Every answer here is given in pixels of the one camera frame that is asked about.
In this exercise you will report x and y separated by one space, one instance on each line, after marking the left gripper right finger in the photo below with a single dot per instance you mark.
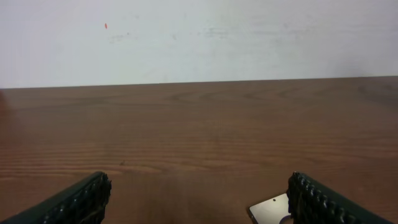
311 202

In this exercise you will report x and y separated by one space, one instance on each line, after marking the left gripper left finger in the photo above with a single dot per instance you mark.
82 203

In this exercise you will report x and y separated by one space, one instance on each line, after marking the Galaxy S25 Ultra smartphone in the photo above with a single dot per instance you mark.
271 211

